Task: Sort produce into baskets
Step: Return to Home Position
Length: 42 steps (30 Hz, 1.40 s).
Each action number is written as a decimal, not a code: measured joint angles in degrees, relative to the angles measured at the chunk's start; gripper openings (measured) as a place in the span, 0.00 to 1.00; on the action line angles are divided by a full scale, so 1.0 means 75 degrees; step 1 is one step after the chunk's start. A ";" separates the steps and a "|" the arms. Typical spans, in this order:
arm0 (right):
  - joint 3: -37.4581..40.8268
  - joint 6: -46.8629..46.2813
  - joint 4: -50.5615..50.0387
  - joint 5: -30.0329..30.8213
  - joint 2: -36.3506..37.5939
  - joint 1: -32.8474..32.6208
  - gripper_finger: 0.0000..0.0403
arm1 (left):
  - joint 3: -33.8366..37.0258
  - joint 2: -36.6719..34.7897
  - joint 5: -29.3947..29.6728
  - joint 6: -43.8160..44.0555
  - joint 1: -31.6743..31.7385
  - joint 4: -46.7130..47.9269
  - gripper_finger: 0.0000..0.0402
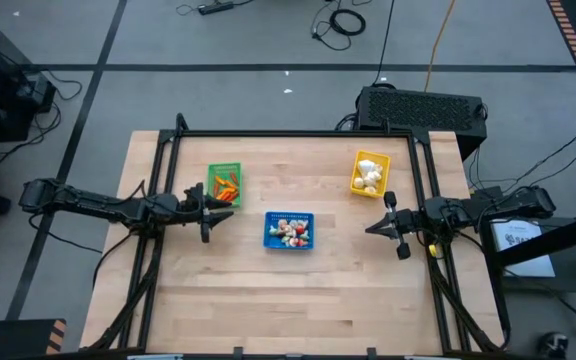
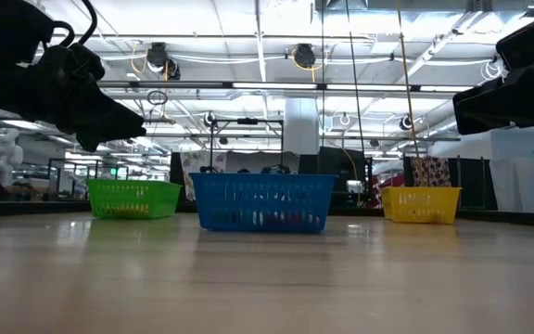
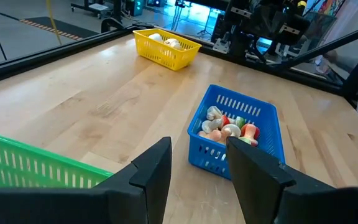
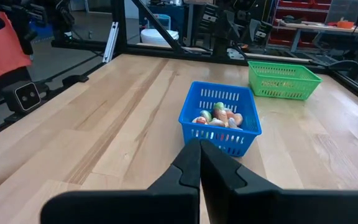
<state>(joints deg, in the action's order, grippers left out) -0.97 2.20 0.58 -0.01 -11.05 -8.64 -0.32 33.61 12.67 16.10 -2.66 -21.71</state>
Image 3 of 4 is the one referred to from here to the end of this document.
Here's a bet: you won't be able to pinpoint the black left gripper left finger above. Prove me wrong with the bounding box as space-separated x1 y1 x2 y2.
93 136 173 224

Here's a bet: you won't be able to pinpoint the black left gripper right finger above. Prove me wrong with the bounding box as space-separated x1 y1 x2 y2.
226 136 337 224

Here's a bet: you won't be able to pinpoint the red-capped mushroom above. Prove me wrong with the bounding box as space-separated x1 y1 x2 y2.
239 123 260 147
201 114 231 134

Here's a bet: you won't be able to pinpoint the white mushroom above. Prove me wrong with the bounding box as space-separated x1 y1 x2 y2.
221 123 242 141
206 105 223 121

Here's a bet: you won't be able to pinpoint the green-capped mushroom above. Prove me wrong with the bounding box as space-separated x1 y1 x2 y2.
228 116 247 129

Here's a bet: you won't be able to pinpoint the blue plastic basket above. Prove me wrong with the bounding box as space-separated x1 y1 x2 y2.
187 84 286 180

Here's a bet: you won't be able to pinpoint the green plastic basket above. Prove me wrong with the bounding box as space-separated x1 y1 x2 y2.
0 129 114 189

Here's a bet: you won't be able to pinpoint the yellow plastic basket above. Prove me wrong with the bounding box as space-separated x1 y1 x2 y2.
132 28 203 72

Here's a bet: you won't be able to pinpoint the hazard-striped black mat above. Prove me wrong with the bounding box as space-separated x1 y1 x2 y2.
19 16 99 42

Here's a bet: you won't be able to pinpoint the black machine teal light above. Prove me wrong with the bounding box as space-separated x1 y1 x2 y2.
126 0 145 16

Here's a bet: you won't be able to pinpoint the black wheeled cart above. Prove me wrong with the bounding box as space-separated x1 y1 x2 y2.
70 0 114 18

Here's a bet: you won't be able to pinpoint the floral patterned cloth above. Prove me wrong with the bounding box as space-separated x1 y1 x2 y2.
317 0 346 16

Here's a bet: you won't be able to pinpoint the silver metal bracket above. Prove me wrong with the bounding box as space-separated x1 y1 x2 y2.
212 37 230 54

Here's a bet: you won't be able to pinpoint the hanging yellow cable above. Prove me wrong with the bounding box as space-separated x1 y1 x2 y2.
45 0 62 46

